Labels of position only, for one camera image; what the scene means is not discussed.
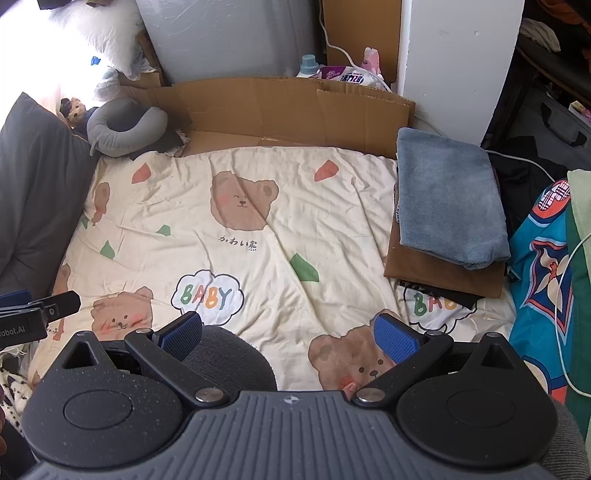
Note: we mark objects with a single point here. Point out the green cloth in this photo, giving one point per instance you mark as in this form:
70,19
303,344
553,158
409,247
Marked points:
581,277

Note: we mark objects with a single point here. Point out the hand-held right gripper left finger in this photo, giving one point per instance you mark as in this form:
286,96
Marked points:
182,338

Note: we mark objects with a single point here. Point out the dark patterned clothes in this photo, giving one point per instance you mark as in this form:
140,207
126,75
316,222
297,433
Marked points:
166,141

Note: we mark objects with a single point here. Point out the white pillow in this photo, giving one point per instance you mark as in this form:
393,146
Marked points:
106,27

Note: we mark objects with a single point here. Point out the purple white tissue pack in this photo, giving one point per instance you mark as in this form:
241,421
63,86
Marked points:
346,74

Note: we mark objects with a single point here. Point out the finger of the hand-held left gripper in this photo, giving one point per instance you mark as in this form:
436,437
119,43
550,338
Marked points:
14,298
60,303

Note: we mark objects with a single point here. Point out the grey neck pillow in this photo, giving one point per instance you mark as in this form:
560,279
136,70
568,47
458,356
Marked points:
115,138

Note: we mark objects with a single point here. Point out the teal patterned cloth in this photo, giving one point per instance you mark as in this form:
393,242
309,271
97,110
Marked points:
540,277

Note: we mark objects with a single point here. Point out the white detergent bottle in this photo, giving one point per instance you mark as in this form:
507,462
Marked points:
307,69

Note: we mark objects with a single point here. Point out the dark grey bag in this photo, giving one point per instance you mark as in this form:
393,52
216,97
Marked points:
554,138

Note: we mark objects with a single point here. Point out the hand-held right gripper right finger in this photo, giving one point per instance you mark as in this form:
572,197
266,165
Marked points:
397,342

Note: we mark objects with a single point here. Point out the cream bear print blanket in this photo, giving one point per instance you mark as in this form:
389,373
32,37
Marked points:
277,230

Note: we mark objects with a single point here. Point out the upright cardboard panel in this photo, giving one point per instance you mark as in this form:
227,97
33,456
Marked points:
364,27

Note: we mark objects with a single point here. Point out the beige cloth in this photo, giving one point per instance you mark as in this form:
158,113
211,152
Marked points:
538,32

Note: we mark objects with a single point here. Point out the small teddy bear toy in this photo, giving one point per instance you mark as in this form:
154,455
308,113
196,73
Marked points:
74,110

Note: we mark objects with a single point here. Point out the brown folded garment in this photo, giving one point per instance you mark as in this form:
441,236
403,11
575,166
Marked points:
438,272

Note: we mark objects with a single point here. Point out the blue denim pants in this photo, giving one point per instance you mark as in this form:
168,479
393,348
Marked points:
448,198

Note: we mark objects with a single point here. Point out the black cloth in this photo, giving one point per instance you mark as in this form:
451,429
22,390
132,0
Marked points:
521,194

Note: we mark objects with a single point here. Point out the folded cardboard sheet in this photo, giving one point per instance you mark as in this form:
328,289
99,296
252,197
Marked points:
277,110

